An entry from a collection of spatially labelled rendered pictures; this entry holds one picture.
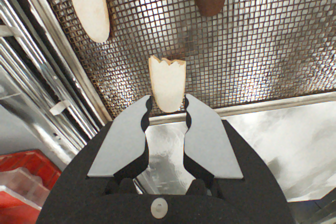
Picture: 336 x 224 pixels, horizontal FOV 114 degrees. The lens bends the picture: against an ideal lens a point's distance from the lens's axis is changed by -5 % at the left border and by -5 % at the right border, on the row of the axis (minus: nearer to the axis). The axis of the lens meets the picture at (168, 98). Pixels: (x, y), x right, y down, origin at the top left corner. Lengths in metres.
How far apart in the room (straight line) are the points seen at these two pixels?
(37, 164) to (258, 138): 0.56
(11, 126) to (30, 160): 0.10
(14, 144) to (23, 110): 0.19
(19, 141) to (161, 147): 0.39
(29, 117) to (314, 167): 0.69
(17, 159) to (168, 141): 0.41
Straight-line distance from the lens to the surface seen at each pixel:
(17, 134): 0.49
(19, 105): 0.35
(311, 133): 0.38
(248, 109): 0.23
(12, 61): 0.32
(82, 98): 0.33
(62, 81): 0.28
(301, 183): 0.60
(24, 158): 0.51
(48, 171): 0.53
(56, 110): 0.30
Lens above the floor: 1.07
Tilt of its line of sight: 59 degrees down
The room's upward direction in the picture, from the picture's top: 164 degrees clockwise
